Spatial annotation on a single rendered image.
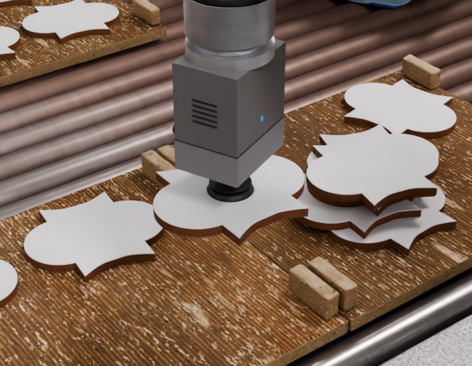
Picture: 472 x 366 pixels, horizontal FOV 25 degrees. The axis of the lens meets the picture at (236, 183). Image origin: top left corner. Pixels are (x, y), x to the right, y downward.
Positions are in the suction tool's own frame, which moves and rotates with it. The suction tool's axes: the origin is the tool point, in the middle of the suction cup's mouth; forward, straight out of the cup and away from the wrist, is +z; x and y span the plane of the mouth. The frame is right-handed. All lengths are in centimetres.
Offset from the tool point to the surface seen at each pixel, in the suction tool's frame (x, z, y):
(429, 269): 15.2, 11.3, -13.8
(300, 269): 5.4, 8.6, -4.2
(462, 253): 17.1, 11.3, -18.0
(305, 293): 6.8, 10.0, -2.5
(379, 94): -3.7, 10.3, -43.9
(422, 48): -6, 14, -66
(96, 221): -17.9, 10.3, -2.5
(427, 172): 10.7, 6.3, -23.2
